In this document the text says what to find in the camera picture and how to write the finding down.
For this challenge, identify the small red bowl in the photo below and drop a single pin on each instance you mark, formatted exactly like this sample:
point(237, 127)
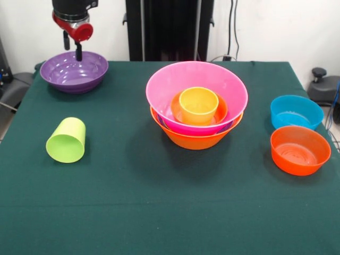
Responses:
point(223, 109)
point(300, 162)

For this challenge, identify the black equipment case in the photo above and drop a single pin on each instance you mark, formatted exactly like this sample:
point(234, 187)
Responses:
point(4, 61)

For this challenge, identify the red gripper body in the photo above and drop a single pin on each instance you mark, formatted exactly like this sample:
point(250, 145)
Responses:
point(79, 30)

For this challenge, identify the small black plug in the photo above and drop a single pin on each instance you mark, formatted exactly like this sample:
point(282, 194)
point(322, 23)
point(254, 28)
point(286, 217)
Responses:
point(226, 57)

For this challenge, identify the green cup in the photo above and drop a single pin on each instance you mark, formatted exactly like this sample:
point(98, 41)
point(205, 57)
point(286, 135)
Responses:
point(65, 148)

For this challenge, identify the grey floor stand base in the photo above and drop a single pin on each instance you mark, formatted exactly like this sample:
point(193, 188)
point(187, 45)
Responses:
point(324, 90)
point(16, 87)

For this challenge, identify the large orange bowl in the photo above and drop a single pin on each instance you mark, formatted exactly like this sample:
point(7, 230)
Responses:
point(191, 142)

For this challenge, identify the dark green tablecloth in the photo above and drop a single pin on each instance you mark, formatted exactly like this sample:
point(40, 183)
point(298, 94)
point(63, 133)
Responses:
point(106, 199)

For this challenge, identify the large pink bowl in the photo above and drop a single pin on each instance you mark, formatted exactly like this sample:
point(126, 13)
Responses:
point(199, 77)

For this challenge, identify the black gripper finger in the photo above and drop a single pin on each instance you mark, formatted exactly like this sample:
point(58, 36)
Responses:
point(66, 41)
point(78, 51)

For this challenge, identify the orange cup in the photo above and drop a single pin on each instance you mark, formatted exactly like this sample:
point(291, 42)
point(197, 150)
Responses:
point(197, 106)

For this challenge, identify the small blue bowl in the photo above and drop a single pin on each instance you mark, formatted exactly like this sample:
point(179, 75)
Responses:
point(295, 117)

